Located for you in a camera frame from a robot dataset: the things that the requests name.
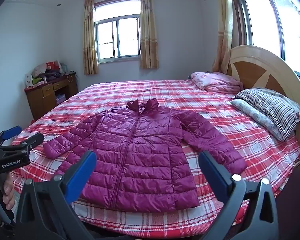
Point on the side yellow curtain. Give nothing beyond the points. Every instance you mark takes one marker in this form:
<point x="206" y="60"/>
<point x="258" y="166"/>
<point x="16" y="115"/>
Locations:
<point x="224" y="40"/>

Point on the pink folded quilt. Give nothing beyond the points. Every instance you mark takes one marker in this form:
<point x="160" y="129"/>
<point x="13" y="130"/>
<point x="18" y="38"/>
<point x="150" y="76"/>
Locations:
<point x="216" y="82"/>

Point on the wooden bed headboard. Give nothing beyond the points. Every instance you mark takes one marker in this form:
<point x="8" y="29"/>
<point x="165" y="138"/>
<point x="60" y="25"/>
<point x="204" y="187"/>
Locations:
<point x="258" y="68"/>

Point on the side window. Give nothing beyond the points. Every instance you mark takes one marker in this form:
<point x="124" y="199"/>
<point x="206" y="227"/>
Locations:
<point x="273" y="25"/>

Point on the grey floral pillow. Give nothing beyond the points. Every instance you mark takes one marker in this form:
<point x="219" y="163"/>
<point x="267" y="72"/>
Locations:
<point x="258" y="117"/>

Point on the right yellow curtain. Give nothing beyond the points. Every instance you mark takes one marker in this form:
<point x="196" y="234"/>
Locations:
<point x="148" y="36"/>

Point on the far window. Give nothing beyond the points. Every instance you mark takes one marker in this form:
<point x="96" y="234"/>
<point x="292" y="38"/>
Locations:
<point x="117" y="26"/>

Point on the striped pillow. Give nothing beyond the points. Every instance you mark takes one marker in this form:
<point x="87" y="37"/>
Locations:
<point x="282" y="111"/>

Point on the left yellow curtain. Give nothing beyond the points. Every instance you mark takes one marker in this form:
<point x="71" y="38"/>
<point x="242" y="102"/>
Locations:
<point x="90" y="65"/>

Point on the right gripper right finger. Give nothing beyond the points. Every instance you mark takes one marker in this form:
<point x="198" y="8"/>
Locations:
<point x="260" y="219"/>

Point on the brown wooden desk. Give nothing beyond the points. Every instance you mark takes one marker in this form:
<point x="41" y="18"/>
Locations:
<point x="43" y="98"/>

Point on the clutter pile on desk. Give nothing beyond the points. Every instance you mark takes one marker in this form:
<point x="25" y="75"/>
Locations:
<point x="48" y="72"/>

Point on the magenta puffer jacket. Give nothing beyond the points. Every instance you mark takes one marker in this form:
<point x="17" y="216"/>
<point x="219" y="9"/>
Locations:
<point x="141" y="166"/>

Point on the person left hand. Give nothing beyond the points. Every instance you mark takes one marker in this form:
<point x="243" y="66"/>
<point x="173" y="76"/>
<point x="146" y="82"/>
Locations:
<point x="8" y="196"/>

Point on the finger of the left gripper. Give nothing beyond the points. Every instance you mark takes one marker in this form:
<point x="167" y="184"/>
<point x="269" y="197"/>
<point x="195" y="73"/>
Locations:
<point x="30" y="143"/>
<point x="9" y="134"/>

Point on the red plaid bed sheet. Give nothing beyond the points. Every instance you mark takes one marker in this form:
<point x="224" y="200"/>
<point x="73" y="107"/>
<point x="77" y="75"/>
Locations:
<point x="265" y="156"/>

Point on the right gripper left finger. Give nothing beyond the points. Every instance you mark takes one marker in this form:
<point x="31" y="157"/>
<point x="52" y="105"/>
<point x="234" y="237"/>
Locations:
<point x="44" y="209"/>

